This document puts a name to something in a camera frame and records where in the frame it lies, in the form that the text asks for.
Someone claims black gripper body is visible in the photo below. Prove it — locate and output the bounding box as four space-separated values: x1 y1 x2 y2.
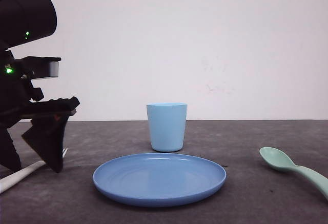
1 50 79 129

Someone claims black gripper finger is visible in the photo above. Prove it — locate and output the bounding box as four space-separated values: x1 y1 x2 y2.
22 115 69 173

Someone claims white plastic fork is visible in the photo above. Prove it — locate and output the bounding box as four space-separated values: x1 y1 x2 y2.
0 147 69 194

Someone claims light blue plastic cup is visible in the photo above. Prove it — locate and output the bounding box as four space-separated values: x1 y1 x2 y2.
147 103 187 152

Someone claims mint green plastic spoon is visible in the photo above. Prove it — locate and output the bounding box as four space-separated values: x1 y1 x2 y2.
259 147 327 199

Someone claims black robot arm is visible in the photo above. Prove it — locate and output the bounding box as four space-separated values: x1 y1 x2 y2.
1 0 79 172

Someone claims blue plastic plate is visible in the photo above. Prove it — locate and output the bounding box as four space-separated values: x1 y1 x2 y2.
93 153 227 208

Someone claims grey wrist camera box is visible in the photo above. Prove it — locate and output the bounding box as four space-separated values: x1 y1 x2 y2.
21 56 61 79

